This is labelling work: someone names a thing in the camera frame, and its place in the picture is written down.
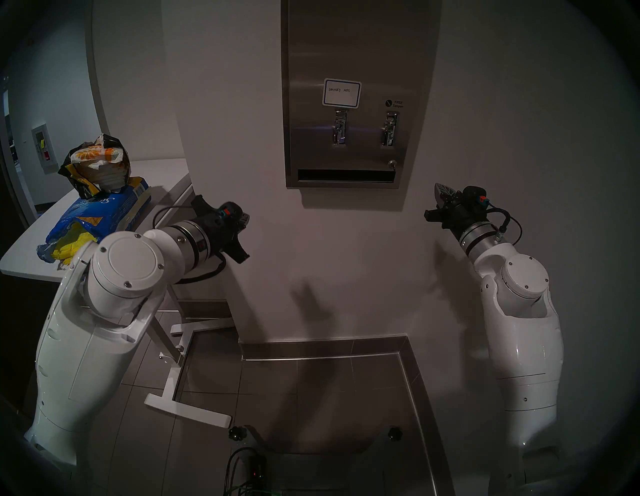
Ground steel wall dispenser cabinet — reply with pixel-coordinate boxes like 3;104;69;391
281;0;436;190

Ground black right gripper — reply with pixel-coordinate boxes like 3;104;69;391
425;183;490;238

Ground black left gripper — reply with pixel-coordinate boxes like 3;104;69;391
191;195;251;265

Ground white table base frame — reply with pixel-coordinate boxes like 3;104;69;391
145;295;236;430

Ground white handwritten label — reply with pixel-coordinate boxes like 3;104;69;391
322;78;362;109

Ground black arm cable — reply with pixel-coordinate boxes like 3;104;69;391
484;206;524;247
151;204;228;286

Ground green and black base cables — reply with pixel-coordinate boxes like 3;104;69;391
222;446;281;496

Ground orange flower pad package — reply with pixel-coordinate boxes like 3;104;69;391
57;133;132;200

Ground blue pad package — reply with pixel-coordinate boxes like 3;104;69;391
36;176;152;265

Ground white table top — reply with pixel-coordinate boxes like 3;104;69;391
0;159;195;285

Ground dark robot base platform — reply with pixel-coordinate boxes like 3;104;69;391
245;425;401;496

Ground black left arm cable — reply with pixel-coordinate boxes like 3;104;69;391
151;204;228;286

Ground yellow plastic pad pack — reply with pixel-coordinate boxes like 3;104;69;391
50;222;99;266

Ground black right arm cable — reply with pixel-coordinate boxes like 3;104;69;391
484;206;524;247

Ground wall fire extinguisher cabinet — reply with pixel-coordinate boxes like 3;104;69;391
31;122;58;175

